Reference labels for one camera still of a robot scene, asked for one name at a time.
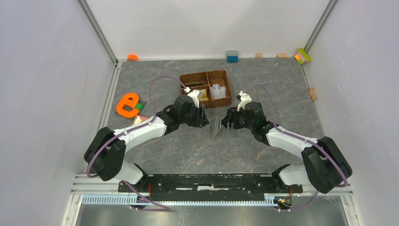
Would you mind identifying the brown wicker divided basket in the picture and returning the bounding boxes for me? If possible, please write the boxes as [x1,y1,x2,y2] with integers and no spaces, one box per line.
[179,70,232,108]

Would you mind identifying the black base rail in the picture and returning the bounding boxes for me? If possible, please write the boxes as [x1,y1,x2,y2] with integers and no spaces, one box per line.
[133,173,303,202]

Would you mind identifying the orange plastic tape dispenser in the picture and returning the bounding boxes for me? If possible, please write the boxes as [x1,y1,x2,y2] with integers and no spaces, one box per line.
[116,93,139,119]

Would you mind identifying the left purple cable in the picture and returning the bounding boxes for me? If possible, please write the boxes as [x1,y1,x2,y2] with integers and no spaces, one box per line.
[86,75,191,212]

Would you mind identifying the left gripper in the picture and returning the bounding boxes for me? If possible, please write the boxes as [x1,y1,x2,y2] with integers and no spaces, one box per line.
[179,103,209,128]

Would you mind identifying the blue grey toy brick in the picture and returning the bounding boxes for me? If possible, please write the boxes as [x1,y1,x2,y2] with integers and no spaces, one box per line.
[226,50,239,63]

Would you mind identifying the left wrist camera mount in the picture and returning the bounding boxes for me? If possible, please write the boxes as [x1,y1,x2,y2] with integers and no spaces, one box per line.
[184,87,202,108]

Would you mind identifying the multicolour toy brick stack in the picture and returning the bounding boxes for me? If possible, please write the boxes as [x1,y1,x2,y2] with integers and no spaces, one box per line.
[295,48,311,65]

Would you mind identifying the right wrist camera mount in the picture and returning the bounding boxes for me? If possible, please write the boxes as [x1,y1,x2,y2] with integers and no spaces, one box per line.
[237,91,252,112]

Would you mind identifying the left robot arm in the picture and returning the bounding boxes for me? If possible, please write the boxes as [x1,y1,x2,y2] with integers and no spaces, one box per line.
[84,94,209,192]

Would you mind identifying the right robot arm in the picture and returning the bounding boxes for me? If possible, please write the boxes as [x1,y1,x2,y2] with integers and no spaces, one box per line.
[221,102,353,194]

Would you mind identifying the green toy block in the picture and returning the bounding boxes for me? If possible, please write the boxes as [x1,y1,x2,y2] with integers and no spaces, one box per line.
[135,103,145,111]

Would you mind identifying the yellow card in basket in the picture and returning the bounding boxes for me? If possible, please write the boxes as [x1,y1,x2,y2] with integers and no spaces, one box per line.
[198,89,208,101]

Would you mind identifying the black item in basket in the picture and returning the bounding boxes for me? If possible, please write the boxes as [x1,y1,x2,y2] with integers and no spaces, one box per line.
[184,82,204,88]

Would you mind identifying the orange round cap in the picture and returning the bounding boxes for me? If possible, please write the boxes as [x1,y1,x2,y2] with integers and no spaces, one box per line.
[127,54,138,61]

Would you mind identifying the white cards in basket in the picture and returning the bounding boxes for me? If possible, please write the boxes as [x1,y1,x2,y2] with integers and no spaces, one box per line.
[210,84,226,99]

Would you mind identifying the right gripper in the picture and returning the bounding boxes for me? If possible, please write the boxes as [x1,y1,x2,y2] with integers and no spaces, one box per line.
[220,106,255,130]

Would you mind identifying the purple cable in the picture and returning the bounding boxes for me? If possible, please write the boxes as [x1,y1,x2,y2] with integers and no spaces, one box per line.
[86,75,191,212]
[243,83,349,213]

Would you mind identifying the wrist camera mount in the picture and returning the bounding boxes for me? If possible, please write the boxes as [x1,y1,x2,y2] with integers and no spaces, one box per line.
[237,91,252,112]
[184,87,202,108]

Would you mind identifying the wooden arch block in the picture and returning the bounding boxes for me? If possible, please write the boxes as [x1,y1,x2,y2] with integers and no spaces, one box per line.
[309,87,318,101]

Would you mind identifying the grey card holder wallet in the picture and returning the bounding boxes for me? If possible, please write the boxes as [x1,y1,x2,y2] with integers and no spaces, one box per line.
[210,116,222,139]

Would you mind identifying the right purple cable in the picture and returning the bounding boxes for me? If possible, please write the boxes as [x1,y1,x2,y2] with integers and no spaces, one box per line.
[243,83,349,213]

